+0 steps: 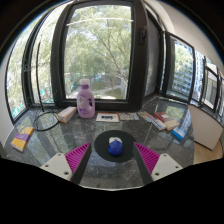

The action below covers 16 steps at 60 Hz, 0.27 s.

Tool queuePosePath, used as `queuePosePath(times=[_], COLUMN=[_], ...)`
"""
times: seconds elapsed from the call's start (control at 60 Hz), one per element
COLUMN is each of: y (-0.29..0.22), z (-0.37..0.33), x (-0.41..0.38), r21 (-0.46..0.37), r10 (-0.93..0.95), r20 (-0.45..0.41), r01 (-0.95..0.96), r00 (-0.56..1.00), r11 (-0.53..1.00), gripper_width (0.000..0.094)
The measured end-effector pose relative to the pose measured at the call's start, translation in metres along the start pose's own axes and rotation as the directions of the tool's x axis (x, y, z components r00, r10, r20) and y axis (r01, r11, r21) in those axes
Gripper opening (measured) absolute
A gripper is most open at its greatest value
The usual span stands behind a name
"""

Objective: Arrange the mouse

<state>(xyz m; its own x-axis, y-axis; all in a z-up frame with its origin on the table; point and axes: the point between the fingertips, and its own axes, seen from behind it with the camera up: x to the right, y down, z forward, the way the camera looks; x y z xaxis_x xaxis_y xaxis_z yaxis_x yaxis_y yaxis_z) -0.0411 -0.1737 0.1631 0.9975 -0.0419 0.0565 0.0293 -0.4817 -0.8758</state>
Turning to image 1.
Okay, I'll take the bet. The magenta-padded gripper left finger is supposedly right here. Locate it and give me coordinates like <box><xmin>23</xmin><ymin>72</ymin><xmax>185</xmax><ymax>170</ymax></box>
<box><xmin>39</xmin><ymin>142</ymin><xmax>93</xmax><ymax>185</ymax></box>

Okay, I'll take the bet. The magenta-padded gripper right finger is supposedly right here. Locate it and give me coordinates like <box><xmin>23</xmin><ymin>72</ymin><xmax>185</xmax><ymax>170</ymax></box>
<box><xmin>132</xmin><ymin>142</ymin><xmax>184</xmax><ymax>185</ymax></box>

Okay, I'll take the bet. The blue and white computer mouse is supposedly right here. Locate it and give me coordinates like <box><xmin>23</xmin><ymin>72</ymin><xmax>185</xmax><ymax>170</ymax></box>
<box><xmin>107</xmin><ymin>136</ymin><xmax>124</xmax><ymax>157</ymax></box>

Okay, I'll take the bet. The round dark mouse pad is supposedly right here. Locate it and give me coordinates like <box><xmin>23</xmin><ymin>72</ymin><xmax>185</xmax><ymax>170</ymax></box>
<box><xmin>93</xmin><ymin>129</ymin><xmax>138</xmax><ymax>163</ymax></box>

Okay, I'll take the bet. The white and blue box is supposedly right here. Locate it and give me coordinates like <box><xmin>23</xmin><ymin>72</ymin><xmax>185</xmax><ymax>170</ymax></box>
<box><xmin>151</xmin><ymin>118</ymin><xmax>167</xmax><ymax>131</ymax></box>

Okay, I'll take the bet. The colourful thin booklet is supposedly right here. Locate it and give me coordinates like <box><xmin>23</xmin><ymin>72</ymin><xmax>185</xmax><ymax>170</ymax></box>
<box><xmin>136</xmin><ymin>111</ymin><xmax>156</xmax><ymax>123</ymax></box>

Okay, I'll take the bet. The beige box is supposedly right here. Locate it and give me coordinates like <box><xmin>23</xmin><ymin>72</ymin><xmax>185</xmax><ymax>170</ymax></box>
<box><xmin>164</xmin><ymin>119</ymin><xmax>181</xmax><ymax>131</ymax></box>

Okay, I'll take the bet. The red book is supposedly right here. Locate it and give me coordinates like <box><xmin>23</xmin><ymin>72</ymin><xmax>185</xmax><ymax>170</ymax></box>
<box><xmin>153</xmin><ymin>111</ymin><xmax>174</xmax><ymax>124</ymax></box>

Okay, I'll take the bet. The orange and white box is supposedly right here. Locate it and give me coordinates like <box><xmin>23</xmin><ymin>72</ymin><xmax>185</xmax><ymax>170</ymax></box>
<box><xmin>56</xmin><ymin>106</ymin><xmax>78</xmax><ymax>124</ymax></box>

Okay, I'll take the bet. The pale printed leaflet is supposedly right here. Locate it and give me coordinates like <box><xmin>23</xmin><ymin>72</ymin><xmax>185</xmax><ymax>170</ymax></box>
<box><xmin>118</xmin><ymin>112</ymin><xmax>140</xmax><ymax>121</ymax></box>

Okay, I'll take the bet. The white card with dark print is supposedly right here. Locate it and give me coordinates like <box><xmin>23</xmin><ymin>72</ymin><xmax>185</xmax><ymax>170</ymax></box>
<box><xmin>95</xmin><ymin>112</ymin><xmax>121</xmax><ymax>123</ymax></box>

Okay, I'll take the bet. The purple detergent bottle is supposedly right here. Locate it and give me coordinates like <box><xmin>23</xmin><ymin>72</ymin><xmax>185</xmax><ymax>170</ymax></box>
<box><xmin>76</xmin><ymin>78</ymin><xmax>96</xmax><ymax>119</ymax></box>

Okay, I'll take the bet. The yellow and purple box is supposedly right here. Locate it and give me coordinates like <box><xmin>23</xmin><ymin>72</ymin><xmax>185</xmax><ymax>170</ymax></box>
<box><xmin>10</xmin><ymin>126</ymin><xmax>35</xmax><ymax>153</ymax></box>

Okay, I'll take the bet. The black cable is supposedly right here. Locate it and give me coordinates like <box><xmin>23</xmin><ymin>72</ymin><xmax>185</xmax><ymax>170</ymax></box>
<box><xmin>33</xmin><ymin>41</ymin><xmax>61</xmax><ymax>132</ymax></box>

